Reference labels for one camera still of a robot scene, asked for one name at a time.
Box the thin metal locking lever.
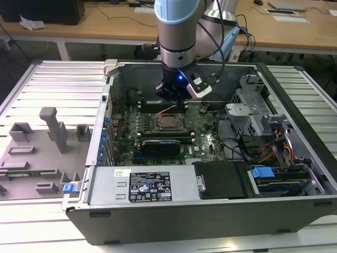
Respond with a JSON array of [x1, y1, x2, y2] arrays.
[[154, 104, 179, 115]]

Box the metal socket cover frame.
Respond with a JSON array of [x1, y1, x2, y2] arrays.
[[154, 113, 187, 132]]

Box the CPU socket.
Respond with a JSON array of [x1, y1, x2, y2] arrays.
[[153, 112, 188, 133]]

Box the green motherboard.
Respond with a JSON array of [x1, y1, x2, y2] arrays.
[[109, 101, 232, 167]]

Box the grey metal drive cage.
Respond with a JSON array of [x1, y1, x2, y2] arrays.
[[225, 103, 264, 137]]

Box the wooden desk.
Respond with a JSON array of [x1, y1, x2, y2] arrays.
[[0, 0, 161, 62], [234, 0, 337, 56]]

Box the black plastic shroud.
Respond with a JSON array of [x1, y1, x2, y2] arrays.
[[192, 161, 251, 200]]

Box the grey power supply unit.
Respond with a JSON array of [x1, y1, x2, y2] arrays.
[[84, 165, 202, 209]]

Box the hard disk in blue carrier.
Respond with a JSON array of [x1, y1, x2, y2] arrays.
[[249, 166, 313, 198]]

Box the grey metal PC case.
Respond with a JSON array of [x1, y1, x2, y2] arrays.
[[62, 59, 337, 246]]

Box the grey laptop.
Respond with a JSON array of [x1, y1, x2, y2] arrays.
[[267, 1, 308, 12]]

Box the black computer box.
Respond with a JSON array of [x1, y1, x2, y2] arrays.
[[2, 0, 86, 26]]

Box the grey parts rack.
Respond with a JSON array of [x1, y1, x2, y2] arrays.
[[0, 106, 92, 201]]

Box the white crumpled paper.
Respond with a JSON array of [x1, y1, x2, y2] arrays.
[[19, 14, 47, 31]]

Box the green RAM stick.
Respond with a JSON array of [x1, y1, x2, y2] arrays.
[[4, 171, 43, 177]]

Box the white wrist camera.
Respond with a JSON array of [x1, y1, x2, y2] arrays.
[[187, 73, 213, 99]]

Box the orange yellow power wires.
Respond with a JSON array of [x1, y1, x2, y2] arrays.
[[259, 129, 295, 164]]

